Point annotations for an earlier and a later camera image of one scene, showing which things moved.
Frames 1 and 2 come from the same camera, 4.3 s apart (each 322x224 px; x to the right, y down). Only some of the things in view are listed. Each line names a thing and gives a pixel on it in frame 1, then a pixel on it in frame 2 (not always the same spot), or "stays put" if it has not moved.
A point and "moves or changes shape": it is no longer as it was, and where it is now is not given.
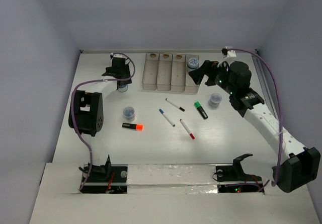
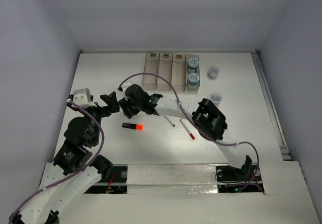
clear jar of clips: [215, 99] stays put
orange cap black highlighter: [138, 127] stays put
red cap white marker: [191, 134] stays put
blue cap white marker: [169, 120] stays put
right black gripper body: [218, 75] -> [135, 107]
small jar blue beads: [123, 88] moves or changes shape
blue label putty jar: [193, 63] stays put
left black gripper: [126, 72] -> [113, 105]
